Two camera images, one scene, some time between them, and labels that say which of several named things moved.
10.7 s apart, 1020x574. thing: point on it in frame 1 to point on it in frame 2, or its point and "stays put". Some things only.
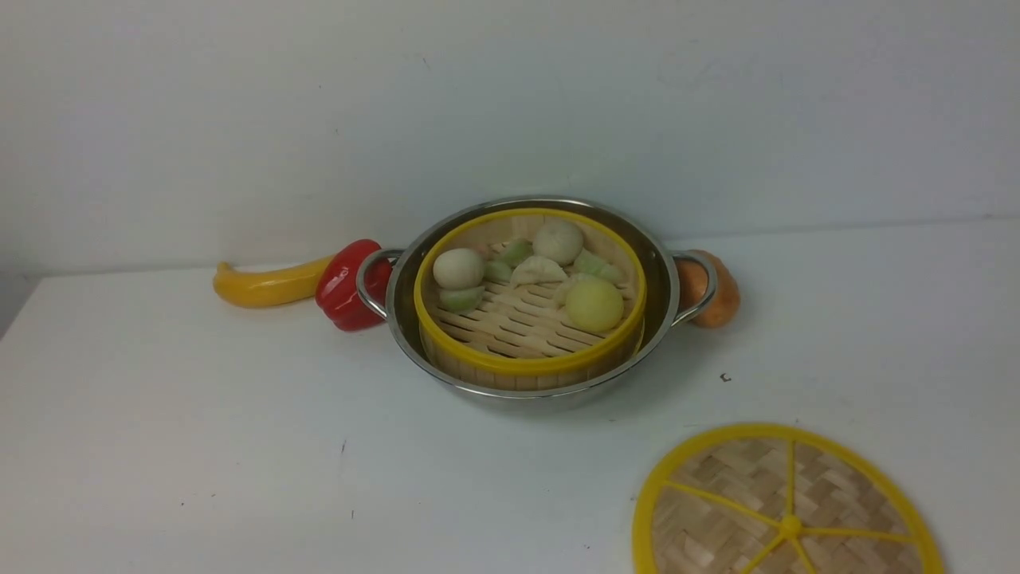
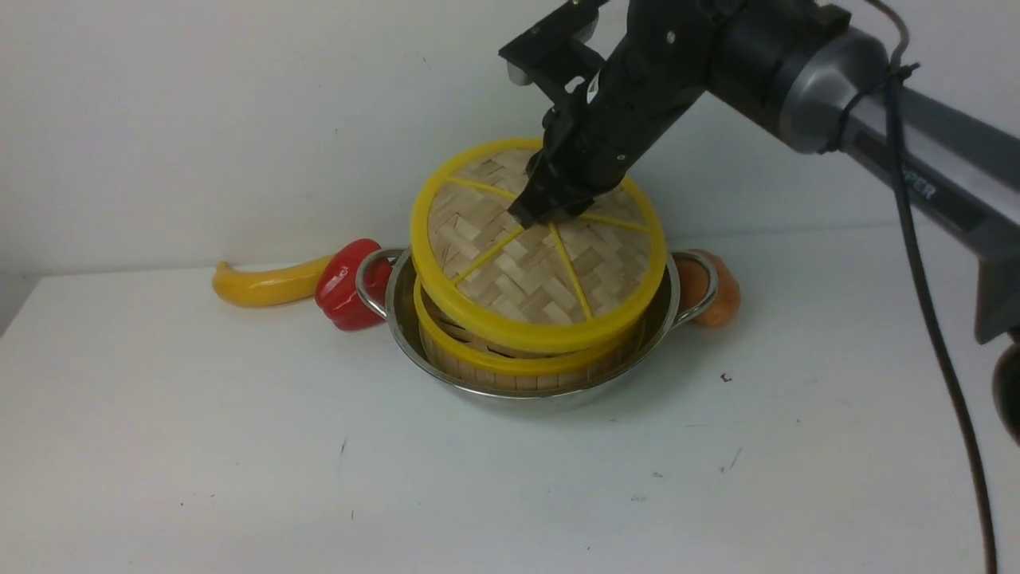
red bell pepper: [336, 291] stays put
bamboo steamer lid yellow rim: [780, 498] to [491, 331]
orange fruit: [692, 281] stays put
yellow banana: [251, 289] stays put
